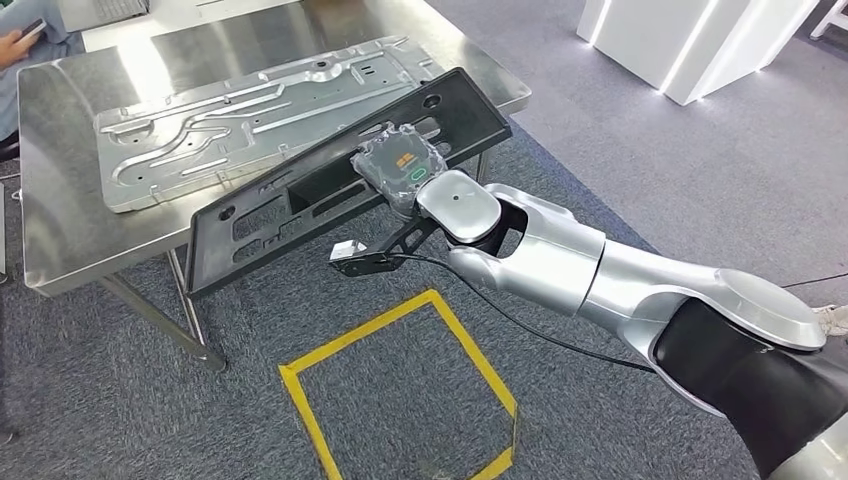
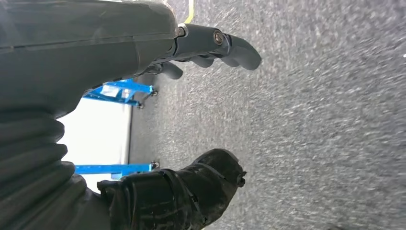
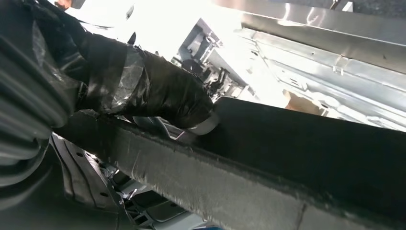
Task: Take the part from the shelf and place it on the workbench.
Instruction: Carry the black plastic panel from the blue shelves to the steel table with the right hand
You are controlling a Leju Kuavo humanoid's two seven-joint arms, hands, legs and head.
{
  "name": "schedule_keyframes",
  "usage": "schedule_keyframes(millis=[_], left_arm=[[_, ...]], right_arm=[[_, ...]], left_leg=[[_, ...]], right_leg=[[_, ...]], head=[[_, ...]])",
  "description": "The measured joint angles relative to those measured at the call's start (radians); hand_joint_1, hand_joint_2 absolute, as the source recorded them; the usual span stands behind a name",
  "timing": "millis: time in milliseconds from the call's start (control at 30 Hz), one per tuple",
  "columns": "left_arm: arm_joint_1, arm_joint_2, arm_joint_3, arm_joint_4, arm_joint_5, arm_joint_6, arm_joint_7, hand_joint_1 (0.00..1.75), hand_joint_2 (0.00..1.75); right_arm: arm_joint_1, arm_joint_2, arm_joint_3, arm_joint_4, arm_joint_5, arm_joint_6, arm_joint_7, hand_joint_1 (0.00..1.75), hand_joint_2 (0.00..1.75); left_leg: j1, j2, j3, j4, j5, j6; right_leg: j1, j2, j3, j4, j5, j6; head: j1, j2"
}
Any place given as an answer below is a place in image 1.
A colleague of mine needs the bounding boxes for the black plastic frame part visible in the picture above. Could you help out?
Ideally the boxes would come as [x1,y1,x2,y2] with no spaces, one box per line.
[184,67,513,299]

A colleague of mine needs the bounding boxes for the stainless steel workbench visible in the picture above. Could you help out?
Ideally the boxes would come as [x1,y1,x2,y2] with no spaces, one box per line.
[16,0,533,372]

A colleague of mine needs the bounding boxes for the yellow floor tape square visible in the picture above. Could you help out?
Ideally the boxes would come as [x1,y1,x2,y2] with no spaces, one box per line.
[278,288,520,480]

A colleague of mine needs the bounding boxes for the stamped grey metal panel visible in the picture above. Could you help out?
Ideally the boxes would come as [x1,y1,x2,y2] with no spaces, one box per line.
[92,34,446,215]

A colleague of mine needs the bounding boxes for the white lit display booth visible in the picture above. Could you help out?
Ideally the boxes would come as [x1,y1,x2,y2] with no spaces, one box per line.
[576,0,823,107]

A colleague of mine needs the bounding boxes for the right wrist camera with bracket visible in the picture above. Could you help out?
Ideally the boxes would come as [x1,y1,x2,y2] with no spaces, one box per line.
[329,215,442,278]

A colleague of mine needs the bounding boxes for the black camera cable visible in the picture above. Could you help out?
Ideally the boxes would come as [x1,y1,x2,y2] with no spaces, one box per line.
[390,254,657,374]

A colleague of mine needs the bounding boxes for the black floor cable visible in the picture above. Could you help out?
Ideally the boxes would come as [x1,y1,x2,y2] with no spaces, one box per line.
[781,271,848,291]

